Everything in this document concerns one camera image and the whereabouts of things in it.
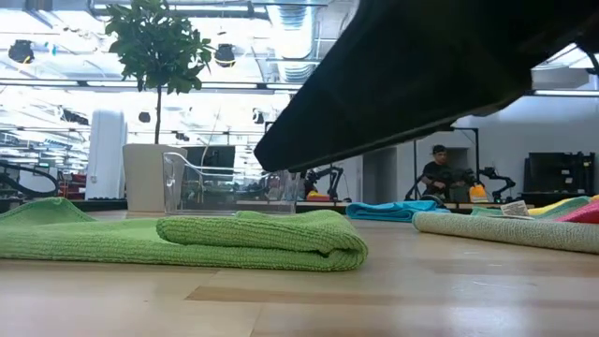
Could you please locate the blue microfiber towel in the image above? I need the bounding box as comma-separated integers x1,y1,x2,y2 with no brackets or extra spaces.
344,199,450,224

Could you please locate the black background monitor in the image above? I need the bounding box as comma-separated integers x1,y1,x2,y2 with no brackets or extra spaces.
182,144,237,182

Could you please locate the yellow background object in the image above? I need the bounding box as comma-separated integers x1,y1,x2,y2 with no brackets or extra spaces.
469,183,490,204

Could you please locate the black ceiling lamp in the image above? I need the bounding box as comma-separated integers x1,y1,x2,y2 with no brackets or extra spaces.
213,43,237,68
7,39,36,65

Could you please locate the black cabinet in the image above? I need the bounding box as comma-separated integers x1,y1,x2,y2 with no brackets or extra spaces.
521,151,596,207

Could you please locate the bright green microfiber towel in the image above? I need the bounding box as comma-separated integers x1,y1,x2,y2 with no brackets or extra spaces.
0,196,370,272

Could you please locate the pink microfiber towel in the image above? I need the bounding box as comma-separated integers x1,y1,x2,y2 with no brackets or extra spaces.
554,200,599,225

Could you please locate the black curved hose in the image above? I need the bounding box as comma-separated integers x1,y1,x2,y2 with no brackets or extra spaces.
0,160,61,198

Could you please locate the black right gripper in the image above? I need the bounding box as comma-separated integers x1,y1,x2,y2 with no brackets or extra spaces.
467,0,599,118

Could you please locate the pale green microfiber towel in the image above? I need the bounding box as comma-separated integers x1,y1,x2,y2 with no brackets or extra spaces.
411,196,599,256

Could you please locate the white pillar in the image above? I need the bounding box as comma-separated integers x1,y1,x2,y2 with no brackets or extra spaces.
85,110,128,201

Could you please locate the clear plastic bin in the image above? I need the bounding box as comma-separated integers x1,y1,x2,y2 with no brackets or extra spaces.
162,152,301,216

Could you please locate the yellow microfiber towel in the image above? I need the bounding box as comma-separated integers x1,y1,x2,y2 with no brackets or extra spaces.
528,195,599,216

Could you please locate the person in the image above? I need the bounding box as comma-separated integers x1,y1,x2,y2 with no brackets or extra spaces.
419,143,469,202

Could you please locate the green plant in white pot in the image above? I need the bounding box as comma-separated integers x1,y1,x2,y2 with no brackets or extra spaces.
105,0,216,212

